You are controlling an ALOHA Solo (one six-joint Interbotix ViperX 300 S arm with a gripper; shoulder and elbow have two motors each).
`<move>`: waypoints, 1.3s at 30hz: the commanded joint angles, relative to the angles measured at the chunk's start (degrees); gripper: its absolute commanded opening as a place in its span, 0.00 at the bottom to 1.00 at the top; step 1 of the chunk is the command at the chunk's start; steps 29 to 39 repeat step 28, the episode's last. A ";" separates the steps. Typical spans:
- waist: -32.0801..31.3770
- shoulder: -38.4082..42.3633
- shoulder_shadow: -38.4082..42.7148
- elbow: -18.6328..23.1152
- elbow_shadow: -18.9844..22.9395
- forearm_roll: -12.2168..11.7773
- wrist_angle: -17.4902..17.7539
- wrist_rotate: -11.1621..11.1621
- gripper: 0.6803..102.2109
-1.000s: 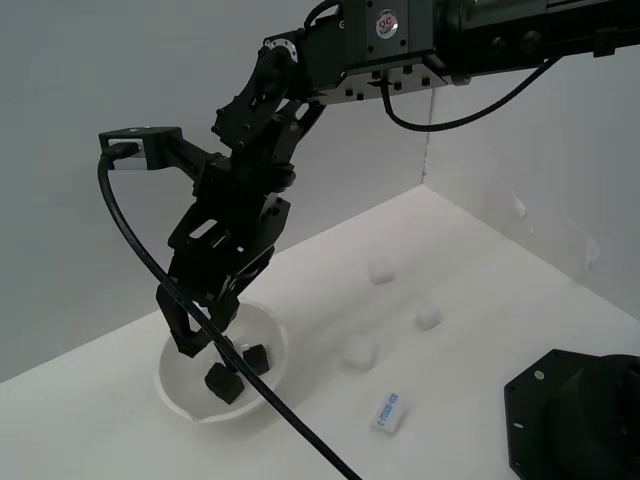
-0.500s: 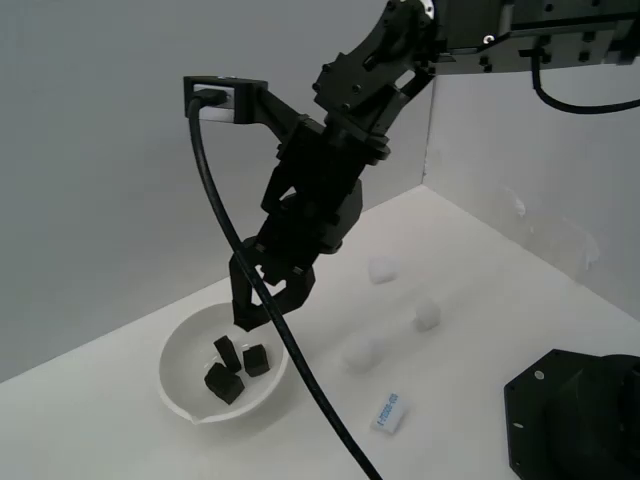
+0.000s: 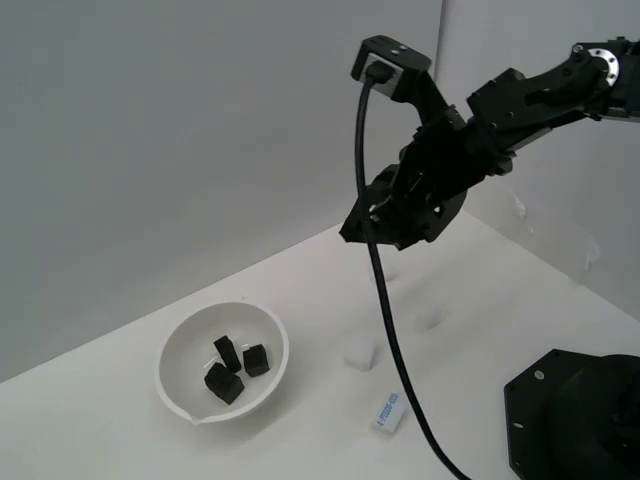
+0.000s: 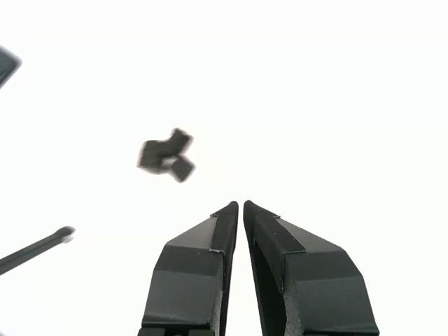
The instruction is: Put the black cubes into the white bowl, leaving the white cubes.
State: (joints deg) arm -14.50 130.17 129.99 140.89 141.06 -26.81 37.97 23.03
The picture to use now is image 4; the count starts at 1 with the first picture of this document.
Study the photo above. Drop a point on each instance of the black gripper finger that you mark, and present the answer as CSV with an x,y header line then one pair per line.
x,y
325,297
185,283

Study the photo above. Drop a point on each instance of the black foam cube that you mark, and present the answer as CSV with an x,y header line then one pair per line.
x,y
181,140
152,157
182,169

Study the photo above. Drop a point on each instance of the black tripod leg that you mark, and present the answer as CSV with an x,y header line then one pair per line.
x,y
31,250

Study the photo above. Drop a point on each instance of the black smartphone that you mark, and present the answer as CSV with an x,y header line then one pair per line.
x,y
7,64

